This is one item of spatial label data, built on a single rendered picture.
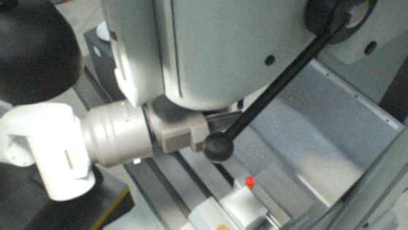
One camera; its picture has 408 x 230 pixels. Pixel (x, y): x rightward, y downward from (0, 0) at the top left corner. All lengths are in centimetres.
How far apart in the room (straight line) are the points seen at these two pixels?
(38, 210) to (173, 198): 56
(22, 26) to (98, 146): 25
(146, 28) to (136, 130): 17
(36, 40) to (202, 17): 12
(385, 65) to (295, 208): 33
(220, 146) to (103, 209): 112
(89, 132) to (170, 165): 40
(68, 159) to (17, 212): 81
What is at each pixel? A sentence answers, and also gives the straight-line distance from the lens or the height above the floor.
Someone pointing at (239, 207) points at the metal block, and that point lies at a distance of 64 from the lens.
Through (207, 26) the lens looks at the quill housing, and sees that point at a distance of 29.
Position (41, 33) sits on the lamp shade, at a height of 150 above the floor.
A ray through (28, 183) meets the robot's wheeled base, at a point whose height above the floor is 59.
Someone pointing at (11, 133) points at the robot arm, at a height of 127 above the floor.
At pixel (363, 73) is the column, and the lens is 82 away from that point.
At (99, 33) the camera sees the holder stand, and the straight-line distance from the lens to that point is 89.
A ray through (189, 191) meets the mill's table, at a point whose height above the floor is 91.
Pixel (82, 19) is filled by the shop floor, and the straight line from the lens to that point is 297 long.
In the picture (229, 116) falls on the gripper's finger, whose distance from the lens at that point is 50.
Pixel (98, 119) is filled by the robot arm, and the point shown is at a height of 128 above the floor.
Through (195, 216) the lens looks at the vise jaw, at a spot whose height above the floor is 102.
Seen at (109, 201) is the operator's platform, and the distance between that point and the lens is 141.
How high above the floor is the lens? 164
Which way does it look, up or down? 51 degrees down
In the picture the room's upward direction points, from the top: straight up
